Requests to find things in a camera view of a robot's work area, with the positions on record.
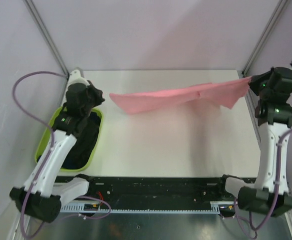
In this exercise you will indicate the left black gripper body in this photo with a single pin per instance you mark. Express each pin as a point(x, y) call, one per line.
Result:
point(94, 99)

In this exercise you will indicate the black t shirt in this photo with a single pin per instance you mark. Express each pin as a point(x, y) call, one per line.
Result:
point(79, 155)

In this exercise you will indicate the left aluminium frame post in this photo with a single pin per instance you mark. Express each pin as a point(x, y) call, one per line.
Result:
point(34, 13)

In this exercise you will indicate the white slotted cable duct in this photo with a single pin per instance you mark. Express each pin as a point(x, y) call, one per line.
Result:
point(213, 207)

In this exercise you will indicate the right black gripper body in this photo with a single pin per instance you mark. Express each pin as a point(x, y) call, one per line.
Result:
point(259, 85)

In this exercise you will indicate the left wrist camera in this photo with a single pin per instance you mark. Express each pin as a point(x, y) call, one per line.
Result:
point(77, 76)

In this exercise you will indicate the aluminium frame post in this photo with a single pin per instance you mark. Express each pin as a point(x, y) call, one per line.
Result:
point(34, 13)
point(269, 28)

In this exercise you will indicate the green plastic basket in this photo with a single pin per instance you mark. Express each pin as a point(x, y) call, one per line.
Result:
point(45, 138)

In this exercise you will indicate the pink t shirt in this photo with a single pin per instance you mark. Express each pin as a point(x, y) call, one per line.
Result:
point(224, 94)

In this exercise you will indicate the right aluminium frame post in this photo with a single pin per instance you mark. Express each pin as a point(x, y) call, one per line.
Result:
point(269, 28)

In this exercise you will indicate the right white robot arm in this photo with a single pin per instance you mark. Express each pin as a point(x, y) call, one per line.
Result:
point(270, 193)

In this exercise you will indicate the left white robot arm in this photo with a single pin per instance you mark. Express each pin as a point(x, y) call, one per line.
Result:
point(73, 137)

